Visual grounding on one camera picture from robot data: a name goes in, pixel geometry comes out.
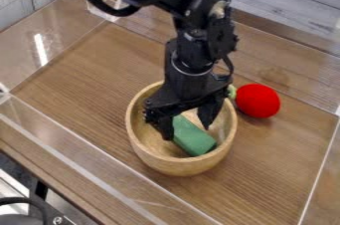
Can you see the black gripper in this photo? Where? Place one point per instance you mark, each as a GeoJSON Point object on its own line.
{"type": "Point", "coordinates": [185, 90]}

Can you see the green rectangular block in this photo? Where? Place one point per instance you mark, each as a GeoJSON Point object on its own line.
{"type": "Point", "coordinates": [193, 140]}

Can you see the brown wooden bowl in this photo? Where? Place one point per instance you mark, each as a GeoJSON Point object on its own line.
{"type": "Point", "coordinates": [161, 154]}

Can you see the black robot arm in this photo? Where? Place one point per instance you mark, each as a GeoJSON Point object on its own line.
{"type": "Point", "coordinates": [204, 41]}

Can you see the red plush strawberry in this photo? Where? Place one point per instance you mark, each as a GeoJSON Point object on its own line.
{"type": "Point", "coordinates": [255, 99]}

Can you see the clear acrylic front wall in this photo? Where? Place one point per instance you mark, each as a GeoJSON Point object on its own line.
{"type": "Point", "coordinates": [109, 191]}

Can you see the black table clamp bracket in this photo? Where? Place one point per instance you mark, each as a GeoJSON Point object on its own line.
{"type": "Point", "coordinates": [28, 209]}

